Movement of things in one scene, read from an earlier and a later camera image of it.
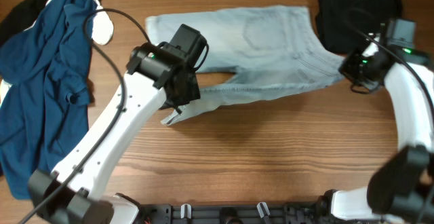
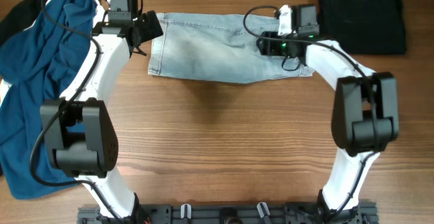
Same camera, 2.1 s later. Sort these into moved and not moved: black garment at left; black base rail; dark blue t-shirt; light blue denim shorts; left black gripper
Moved: light blue denim shorts; left black gripper
Not moved: black garment at left; black base rail; dark blue t-shirt
